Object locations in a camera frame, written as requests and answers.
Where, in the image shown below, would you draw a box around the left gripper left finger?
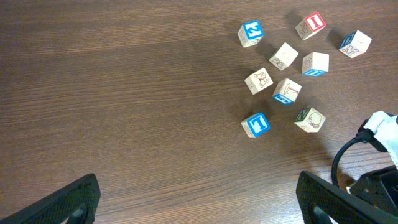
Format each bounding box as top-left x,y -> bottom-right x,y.
1,174 -> 101,224

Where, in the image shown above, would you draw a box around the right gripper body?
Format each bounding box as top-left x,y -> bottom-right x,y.
347,165 -> 397,216

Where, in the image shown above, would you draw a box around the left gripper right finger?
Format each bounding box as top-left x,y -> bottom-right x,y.
296,171 -> 397,224

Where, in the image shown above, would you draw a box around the blue-top block with L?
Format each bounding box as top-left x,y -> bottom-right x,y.
241,113 -> 271,138

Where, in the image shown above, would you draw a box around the sailboat block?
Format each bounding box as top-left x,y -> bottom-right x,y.
272,78 -> 302,105

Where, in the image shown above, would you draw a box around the acorn block with green N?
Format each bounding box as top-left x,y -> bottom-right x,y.
294,108 -> 326,133

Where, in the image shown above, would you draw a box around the block with 8, blue side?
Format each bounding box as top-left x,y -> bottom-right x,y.
302,52 -> 330,77

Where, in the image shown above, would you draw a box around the ice cream cone block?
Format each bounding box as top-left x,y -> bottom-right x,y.
338,30 -> 372,58

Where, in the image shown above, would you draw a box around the butterfly block, red side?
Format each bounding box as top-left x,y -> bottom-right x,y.
244,68 -> 274,95

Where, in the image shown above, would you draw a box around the block with red E side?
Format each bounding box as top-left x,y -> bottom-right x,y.
269,42 -> 299,70

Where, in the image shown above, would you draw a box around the red-top block with I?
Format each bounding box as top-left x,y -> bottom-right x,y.
295,12 -> 326,40

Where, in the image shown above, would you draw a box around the blue-top block with 2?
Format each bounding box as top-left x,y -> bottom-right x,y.
238,20 -> 264,48

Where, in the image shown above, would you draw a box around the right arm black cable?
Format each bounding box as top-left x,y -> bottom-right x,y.
330,129 -> 376,187

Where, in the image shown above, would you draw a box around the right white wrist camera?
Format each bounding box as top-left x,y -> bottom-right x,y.
363,111 -> 397,167

